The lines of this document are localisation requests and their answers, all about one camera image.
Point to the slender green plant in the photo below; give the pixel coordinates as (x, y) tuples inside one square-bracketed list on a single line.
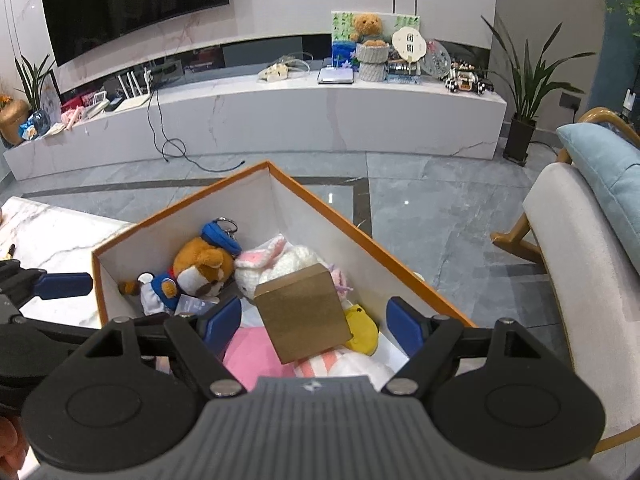
[(32, 82)]

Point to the yellow plush toy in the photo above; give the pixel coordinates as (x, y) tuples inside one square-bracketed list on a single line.
[(362, 332)]

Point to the silver flat device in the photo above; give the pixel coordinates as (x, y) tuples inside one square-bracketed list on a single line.
[(336, 76)]

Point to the wooden armchair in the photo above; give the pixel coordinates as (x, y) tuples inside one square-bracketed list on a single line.
[(580, 270)]

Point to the dark wall socket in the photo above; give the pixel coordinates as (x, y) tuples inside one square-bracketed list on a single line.
[(571, 101)]

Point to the person's left hand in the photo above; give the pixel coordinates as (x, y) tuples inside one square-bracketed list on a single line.
[(11, 445)]

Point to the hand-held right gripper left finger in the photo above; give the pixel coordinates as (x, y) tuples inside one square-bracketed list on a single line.
[(220, 322)]

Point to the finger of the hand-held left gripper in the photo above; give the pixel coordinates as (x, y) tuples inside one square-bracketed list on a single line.
[(65, 285), (60, 332)]

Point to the brown bear plush toy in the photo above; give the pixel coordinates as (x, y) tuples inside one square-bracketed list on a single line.
[(200, 270)]

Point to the tall potted plant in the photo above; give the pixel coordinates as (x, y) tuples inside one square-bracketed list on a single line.
[(520, 140)]

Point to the gold vase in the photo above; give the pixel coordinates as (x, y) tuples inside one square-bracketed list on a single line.
[(12, 122)]

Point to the white power strip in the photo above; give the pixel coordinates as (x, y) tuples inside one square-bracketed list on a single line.
[(274, 73)]

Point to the white router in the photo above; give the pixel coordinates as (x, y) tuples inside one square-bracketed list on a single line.
[(135, 92)]

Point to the white marble television console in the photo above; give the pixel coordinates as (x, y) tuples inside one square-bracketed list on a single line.
[(300, 120)]

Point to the small teddy bear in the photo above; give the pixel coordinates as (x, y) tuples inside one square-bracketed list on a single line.
[(367, 27)]

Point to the light blue cushion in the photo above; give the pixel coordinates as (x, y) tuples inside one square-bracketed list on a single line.
[(605, 170)]

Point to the pink striped plush toy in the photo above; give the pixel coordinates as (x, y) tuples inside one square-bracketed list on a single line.
[(330, 362)]

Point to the small brown cardboard box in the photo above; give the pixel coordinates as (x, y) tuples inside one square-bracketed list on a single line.
[(300, 310)]

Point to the round white fan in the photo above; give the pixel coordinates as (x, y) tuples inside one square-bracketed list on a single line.
[(410, 45)]

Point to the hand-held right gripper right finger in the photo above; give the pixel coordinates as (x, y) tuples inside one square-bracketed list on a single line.
[(407, 325)]

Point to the black television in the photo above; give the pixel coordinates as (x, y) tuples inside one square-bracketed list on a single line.
[(130, 0)]

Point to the white crochet rabbit doll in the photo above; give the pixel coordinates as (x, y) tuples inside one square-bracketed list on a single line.
[(290, 265)]

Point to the black white block model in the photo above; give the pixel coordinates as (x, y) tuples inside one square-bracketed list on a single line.
[(467, 80)]

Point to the orange storage box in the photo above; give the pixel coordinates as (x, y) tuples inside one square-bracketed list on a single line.
[(320, 220)]

